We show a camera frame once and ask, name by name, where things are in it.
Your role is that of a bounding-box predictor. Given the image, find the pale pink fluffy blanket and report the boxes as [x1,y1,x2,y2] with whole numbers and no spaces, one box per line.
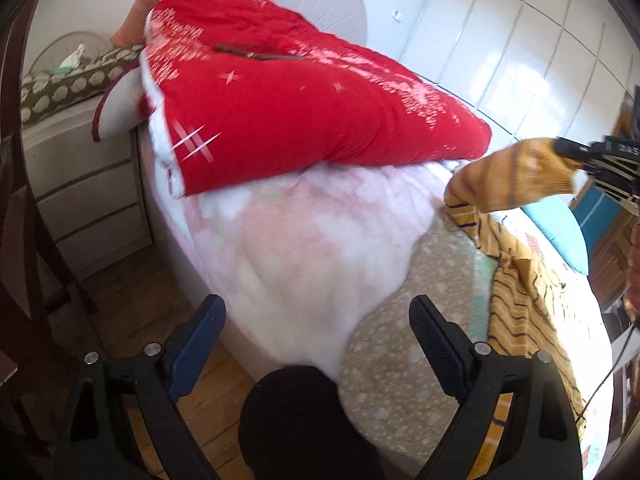
[137,125,481,381]

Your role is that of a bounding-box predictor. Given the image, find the white dresser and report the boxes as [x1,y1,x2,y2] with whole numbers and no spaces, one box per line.
[22,95,153,306]

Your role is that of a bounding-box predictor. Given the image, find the red quilt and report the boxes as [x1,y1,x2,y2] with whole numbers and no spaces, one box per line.
[140,0,493,198]

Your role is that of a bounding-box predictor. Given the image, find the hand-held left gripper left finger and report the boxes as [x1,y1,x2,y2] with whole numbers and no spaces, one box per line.
[52,294,227,480]

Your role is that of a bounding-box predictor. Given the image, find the brown stick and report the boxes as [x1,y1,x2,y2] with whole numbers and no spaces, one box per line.
[214,43,303,62]

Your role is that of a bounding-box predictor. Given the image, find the black cable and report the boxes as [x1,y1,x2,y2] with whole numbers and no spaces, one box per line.
[575,317,640,426]

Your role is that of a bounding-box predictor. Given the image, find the olive sheep-print cushion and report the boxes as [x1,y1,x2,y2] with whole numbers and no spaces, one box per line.
[20,44,146,126]

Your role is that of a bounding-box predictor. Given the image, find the white tissue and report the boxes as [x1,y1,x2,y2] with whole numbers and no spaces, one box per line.
[59,44,87,72]

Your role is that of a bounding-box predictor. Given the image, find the blue pillow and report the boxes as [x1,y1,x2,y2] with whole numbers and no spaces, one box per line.
[520,195,591,276]

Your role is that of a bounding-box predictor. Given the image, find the dark wooden chair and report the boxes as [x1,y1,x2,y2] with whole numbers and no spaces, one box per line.
[0,0,98,461]

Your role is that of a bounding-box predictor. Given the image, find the wooden door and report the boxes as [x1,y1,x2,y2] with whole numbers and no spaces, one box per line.
[587,210,638,306]

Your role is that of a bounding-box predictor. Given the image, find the orange pillow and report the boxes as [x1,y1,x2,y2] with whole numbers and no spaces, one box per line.
[110,0,171,50]

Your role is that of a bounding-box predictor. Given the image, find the white pillow with red trim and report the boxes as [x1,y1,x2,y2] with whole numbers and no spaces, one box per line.
[91,67,151,142]

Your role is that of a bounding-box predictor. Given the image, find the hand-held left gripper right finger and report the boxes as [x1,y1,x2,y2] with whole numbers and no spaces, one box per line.
[408,295,585,480]

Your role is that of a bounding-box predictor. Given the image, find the white wardrobe doors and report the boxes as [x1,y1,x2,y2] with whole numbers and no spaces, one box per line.
[400,0,640,141]

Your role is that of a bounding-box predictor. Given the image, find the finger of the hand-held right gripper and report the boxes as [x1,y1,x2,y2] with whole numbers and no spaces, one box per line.
[554,136,601,161]

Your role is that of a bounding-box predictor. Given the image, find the teal wall panel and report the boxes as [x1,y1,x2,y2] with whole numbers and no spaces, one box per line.
[572,182,623,248]

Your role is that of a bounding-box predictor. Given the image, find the yellow striped knit sweater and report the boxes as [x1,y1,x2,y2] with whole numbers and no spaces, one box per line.
[444,137,591,466]

